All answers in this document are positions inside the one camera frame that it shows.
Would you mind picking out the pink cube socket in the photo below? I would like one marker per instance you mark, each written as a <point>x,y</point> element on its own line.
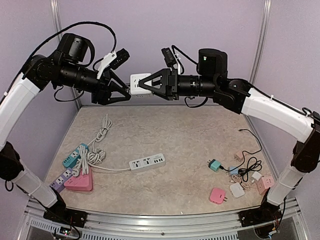
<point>264,183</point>

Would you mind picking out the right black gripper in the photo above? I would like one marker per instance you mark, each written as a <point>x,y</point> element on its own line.
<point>167,90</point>

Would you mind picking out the pink small charger plug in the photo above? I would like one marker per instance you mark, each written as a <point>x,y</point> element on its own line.
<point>240,156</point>

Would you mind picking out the purple power strip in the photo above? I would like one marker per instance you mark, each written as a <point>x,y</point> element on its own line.
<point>58,184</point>

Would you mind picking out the teal charger plug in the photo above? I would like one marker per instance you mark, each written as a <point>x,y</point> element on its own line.
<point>214,165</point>

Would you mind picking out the pink square plug adapter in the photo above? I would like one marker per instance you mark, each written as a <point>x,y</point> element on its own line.
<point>218,196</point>

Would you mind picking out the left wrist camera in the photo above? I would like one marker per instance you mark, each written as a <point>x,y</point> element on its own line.
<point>112,60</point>

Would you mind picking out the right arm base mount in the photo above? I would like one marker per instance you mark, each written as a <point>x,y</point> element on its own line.
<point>259,215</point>

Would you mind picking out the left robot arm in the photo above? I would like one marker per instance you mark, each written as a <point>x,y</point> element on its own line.
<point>63,67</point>

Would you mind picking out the light blue charger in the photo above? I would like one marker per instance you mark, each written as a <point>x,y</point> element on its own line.
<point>232,170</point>

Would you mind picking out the aluminium front rail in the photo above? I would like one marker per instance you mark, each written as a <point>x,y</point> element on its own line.
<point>226,225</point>

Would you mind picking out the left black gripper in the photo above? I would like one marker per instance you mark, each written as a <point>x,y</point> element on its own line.
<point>103,93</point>

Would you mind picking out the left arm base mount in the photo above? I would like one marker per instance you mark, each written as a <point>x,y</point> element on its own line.
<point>67,216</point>

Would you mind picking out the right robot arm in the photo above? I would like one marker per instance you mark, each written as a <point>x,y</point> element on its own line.
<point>241,97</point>

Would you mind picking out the right aluminium corner post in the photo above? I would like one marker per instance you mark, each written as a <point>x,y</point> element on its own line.
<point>266,12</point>

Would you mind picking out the white power strip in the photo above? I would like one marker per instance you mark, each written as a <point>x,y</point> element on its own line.
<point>147,163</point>

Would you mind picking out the white square charger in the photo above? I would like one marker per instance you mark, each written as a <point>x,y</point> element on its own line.
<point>237,190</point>

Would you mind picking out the small white charger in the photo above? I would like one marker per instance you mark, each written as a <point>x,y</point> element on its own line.
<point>255,177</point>

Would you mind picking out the teal power strip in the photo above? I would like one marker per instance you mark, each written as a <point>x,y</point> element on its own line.
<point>72,158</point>

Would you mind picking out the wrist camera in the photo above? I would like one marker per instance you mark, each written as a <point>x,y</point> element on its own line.
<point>112,60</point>
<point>172,60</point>

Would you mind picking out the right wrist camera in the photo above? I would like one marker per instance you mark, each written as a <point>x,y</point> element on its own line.
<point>172,60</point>

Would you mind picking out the pink triangular power strip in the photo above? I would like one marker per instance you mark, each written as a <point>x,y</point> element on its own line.
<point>82,183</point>

